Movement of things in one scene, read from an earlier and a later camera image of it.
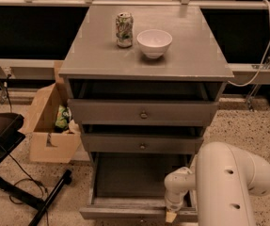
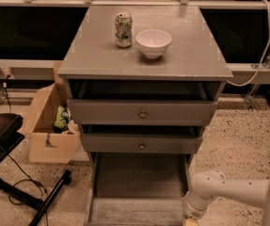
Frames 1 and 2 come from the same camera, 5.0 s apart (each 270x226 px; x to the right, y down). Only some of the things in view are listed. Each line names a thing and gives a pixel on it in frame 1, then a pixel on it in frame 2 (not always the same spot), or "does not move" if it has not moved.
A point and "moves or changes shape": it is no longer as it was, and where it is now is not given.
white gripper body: (174, 203) to (193, 211)
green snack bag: (63, 119) does not move
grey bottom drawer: (131, 185) moves or changes shape
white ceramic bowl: (154, 42) does not move
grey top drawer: (142, 113) does not move
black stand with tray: (3, 135) does not move
